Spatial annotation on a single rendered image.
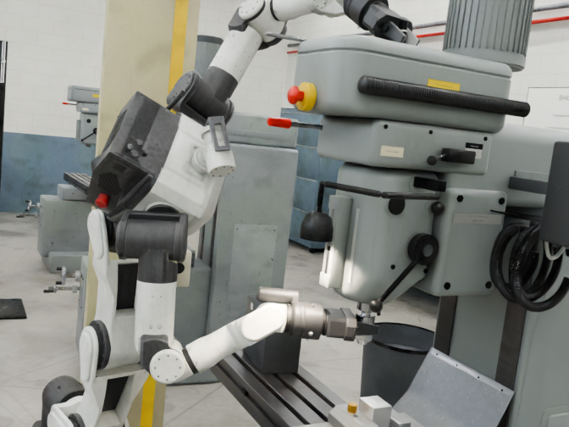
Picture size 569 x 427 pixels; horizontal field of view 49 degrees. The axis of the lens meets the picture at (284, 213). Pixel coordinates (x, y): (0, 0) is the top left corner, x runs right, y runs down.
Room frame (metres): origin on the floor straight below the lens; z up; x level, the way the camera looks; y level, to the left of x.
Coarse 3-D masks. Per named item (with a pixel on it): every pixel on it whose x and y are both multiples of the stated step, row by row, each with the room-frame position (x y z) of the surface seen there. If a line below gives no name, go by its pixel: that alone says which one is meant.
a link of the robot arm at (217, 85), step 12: (216, 72) 1.69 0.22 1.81; (228, 72) 1.69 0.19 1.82; (204, 84) 1.66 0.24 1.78; (216, 84) 1.68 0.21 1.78; (228, 84) 1.69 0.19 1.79; (192, 96) 1.63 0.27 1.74; (204, 96) 1.65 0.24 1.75; (216, 96) 1.67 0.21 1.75; (228, 96) 1.70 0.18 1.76; (192, 108) 1.66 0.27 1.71; (204, 108) 1.66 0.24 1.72; (216, 108) 1.67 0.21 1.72
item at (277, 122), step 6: (270, 120) 1.44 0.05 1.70; (276, 120) 1.44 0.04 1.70; (282, 120) 1.45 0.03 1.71; (288, 120) 1.46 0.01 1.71; (276, 126) 1.45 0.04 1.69; (282, 126) 1.45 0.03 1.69; (288, 126) 1.46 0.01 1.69; (294, 126) 1.47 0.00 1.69; (300, 126) 1.48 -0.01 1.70; (306, 126) 1.48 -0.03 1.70; (312, 126) 1.49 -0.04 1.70; (318, 126) 1.50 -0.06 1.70
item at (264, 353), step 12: (252, 300) 1.99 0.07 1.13; (276, 336) 1.85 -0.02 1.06; (288, 336) 1.86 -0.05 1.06; (252, 348) 1.94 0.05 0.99; (264, 348) 1.84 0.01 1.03; (276, 348) 1.85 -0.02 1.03; (288, 348) 1.86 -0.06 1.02; (300, 348) 1.88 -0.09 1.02; (252, 360) 1.93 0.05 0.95; (264, 360) 1.84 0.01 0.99; (276, 360) 1.85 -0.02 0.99; (288, 360) 1.87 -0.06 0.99; (264, 372) 1.84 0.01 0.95; (276, 372) 1.85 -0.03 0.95; (288, 372) 1.87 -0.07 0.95
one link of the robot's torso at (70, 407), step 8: (72, 400) 1.96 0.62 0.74; (80, 400) 1.94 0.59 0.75; (56, 408) 1.89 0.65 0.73; (64, 408) 1.91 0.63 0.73; (72, 408) 1.92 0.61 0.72; (48, 416) 1.91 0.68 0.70; (56, 416) 1.87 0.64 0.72; (64, 416) 1.84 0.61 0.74; (48, 424) 1.90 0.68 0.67; (56, 424) 1.85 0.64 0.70; (64, 424) 1.82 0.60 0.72; (72, 424) 1.80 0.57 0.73; (128, 424) 1.89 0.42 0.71
